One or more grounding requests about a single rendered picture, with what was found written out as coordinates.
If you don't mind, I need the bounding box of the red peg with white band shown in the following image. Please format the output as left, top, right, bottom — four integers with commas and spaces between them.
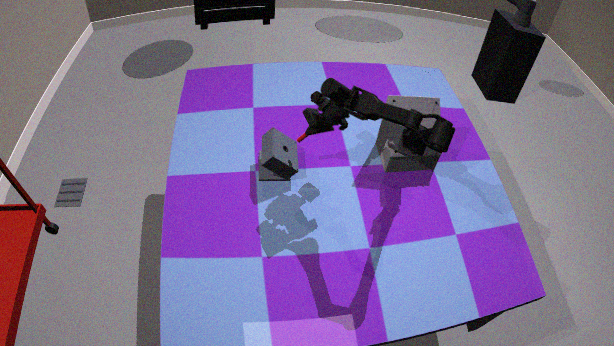
297, 133, 310, 142

